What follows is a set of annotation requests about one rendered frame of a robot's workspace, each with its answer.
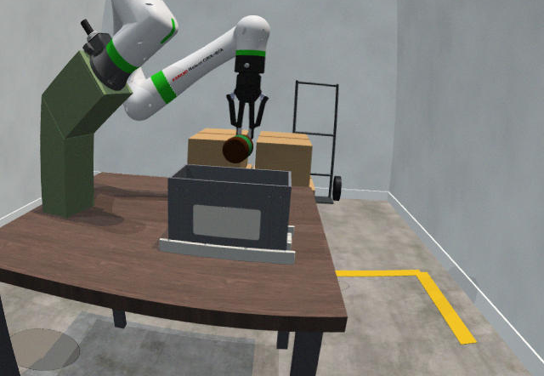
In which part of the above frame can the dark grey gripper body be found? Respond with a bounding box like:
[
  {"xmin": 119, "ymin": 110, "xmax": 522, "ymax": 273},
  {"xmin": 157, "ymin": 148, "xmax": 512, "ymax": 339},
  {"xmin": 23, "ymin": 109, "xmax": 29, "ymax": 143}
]
[{"xmin": 234, "ymin": 74, "xmax": 262, "ymax": 103}]

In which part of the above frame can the orange bottle with green base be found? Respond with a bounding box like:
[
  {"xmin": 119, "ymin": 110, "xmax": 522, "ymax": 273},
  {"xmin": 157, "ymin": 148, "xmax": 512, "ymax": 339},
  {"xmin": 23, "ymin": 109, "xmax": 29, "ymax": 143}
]
[{"xmin": 223, "ymin": 134, "xmax": 253, "ymax": 163}]

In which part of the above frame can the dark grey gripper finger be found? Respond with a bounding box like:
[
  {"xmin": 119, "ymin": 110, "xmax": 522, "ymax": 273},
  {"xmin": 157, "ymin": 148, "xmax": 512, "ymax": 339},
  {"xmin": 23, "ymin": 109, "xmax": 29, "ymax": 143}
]
[
  {"xmin": 248, "ymin": 93, "xmax": 269, "ymax": 140},
  {"xmin": 226, "ymin": 92, "xmax": 245, "ymax": 134}
]

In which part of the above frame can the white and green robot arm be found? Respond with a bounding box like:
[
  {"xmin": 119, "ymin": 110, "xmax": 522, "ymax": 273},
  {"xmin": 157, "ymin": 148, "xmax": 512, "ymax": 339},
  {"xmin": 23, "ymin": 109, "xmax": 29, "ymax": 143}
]
[{"xmin": 81, "ymin": 0, "xmax": 270, "ymax": 121}]

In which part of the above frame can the dark grey open-top crate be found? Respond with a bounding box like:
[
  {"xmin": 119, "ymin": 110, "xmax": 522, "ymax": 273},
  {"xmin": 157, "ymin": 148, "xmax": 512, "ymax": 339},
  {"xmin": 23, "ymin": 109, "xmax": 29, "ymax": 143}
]
[{"xmin": 167, "ymin": 164, "xmax": 292, "ymax": 251}]

